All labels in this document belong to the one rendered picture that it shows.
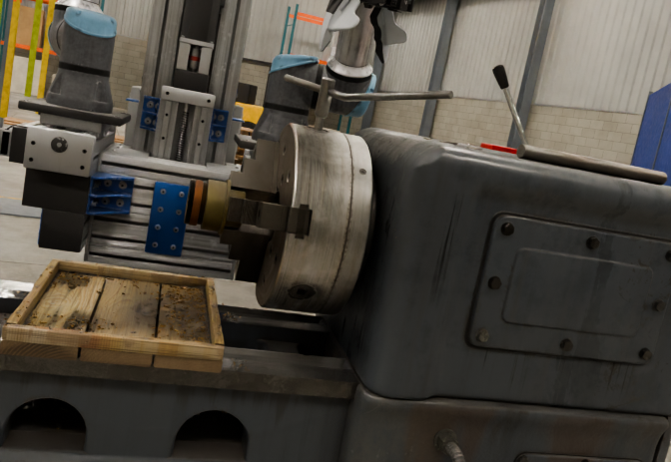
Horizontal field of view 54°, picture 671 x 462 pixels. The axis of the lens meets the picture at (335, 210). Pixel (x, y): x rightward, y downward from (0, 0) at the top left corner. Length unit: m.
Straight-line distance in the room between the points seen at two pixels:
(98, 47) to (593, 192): 1.14
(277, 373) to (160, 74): 1.02
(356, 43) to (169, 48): 0.52
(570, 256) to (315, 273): 0.40
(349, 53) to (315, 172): 0.67
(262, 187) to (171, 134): 0.67
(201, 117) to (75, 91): 0.31
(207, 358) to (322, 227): 0.25
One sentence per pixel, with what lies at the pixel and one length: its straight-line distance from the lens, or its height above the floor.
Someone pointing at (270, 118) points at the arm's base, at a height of 1.22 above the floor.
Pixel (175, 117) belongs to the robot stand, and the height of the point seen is 1.18.
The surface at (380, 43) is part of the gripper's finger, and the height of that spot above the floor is 1.39.
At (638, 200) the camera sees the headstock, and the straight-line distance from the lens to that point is 1.13.
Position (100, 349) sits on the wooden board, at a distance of 0.99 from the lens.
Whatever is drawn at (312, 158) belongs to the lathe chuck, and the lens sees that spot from 1.01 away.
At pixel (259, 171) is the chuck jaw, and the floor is 1.15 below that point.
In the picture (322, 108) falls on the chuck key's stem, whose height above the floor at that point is 1.27.
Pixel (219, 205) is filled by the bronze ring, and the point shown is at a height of 1.09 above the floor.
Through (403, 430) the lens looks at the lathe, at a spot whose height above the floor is 0.81.
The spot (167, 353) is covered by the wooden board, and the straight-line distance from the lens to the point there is 0.99.
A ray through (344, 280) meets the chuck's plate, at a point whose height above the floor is 1.02.
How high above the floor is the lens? 1.27
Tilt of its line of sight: 8 degrees down
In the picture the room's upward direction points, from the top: 11 degrees clockwise
